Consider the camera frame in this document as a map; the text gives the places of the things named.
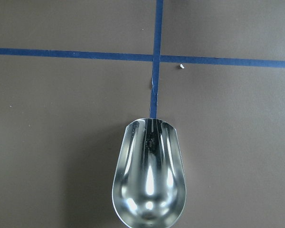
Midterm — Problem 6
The silver metal ice scoop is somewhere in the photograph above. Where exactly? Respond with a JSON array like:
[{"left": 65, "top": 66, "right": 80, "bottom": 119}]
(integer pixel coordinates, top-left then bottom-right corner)
[{"left": 112, "top": 118, "right": 186, "bottom": 228}]

